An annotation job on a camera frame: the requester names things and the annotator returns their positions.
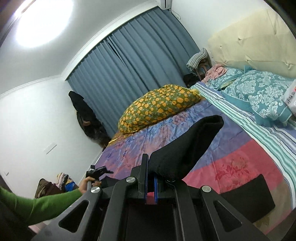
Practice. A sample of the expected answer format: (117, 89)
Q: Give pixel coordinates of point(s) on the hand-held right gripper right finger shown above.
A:
(155, 191)

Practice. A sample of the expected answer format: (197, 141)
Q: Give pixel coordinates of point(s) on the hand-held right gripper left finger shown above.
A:
(145, 195)

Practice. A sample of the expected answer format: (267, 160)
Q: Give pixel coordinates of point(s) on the black pants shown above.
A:
(185, 148)

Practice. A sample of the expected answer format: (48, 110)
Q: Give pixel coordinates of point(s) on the person's left forearm green sleeve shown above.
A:
(41, 204)

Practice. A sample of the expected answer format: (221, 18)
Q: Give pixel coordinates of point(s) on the person's left hand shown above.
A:
(83, 187)

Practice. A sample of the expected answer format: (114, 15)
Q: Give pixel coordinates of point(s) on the pile of colourful clothes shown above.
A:
(67, 182)

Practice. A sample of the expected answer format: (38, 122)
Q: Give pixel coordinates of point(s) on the dark wooden cabinet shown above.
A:
(47, 188)

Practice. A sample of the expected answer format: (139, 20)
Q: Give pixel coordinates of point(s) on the black hanging coat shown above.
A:
(85, 115)

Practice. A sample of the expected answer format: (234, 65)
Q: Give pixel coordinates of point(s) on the yellow flowered green pillow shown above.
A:
(157, 106)

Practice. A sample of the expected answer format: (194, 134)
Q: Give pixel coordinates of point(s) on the colourful satin bedspread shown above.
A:
(231, 150)

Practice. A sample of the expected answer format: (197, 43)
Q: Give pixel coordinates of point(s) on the blue curtain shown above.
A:
(129, 64)

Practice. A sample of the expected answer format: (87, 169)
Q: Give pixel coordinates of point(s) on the striped bed sheet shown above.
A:
(266, 139)

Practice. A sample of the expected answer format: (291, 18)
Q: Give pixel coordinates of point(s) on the brown chair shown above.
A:
(203, 69)

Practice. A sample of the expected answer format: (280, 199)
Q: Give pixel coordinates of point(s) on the teal floral pillow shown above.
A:
(266, 95)
(225, 78)

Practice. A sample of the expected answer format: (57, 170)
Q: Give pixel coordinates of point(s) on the pink cloth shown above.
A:
(216, 70)

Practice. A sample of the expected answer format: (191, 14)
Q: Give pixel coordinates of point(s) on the grey folded blanket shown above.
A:
(197, 58)

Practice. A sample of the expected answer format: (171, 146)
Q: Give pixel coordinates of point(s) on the round ceiling lamp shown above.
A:
(44, 20)

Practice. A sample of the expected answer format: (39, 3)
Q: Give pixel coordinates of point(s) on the white snack packet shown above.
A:
(291, 93)

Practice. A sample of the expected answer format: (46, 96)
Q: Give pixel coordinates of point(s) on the cream padded headboard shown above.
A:
(254, 41)

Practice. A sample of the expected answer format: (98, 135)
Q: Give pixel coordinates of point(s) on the white air conditioner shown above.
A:
(163, 3)

